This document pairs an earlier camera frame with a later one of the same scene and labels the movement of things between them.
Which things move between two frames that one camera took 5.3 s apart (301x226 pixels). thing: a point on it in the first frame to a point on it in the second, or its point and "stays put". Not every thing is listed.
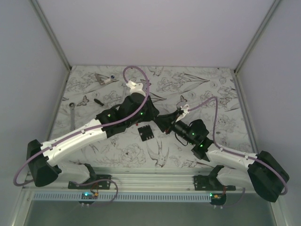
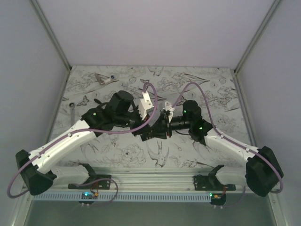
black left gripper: (152, 111) to (144, 129)
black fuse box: (146, 132) stays put
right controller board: (217, 199) stays put
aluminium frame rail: (136, 180) stays put
